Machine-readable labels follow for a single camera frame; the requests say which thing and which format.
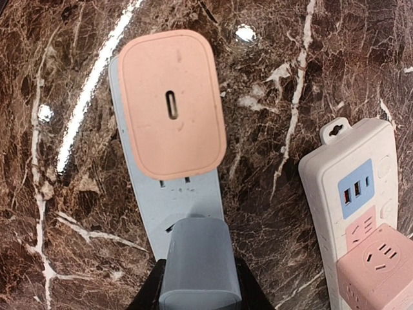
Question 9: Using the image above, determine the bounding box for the small blue cube adapter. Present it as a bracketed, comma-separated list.
[158, 218, 242, 309]

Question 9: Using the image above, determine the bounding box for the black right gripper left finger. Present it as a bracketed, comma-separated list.
[126, 259, 166, 310]

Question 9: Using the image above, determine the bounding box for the large pink cube adapter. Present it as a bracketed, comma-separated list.
[337, 223, 412, 310]

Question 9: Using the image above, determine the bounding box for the white multicolour power strip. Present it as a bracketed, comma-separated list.
[298, 117, 398, 309]

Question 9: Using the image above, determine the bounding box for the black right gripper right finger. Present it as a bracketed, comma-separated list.
[235, 257, 275, 310]

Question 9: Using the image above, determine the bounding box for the small pink cube adapter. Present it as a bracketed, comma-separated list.
[117, 30, 227, 181]

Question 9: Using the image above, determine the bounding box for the blue small power strip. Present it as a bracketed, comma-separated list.
[108, 56, 224, 260]

